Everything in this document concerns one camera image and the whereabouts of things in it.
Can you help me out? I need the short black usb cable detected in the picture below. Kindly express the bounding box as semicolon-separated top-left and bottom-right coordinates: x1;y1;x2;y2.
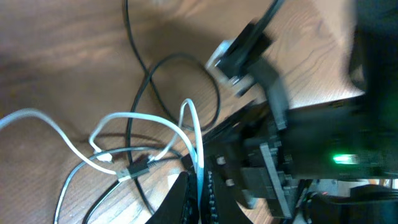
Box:
53;146;184;224

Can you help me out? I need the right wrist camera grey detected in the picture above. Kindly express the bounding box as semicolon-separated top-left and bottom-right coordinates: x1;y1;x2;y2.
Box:
205;40;255;98

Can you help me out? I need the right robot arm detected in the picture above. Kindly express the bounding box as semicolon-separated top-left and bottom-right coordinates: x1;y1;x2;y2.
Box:
203;1;397;223

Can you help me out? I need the white usb cable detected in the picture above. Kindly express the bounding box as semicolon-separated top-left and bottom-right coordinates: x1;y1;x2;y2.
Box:
0;98;205;212

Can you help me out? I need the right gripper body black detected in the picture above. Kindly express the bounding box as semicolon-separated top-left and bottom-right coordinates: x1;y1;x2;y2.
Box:
204;99;397;218

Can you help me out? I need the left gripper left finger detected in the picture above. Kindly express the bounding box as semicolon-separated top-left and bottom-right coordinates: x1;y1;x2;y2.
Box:
146;171;199;224

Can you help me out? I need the long black usb cable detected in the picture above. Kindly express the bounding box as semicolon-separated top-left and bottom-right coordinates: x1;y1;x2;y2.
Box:
123;0;221;215

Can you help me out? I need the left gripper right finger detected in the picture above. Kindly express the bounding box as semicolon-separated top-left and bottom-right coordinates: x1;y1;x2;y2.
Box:
200;170;252;224

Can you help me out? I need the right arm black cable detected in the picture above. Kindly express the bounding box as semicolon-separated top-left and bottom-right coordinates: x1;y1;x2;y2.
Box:
214;0;287;78

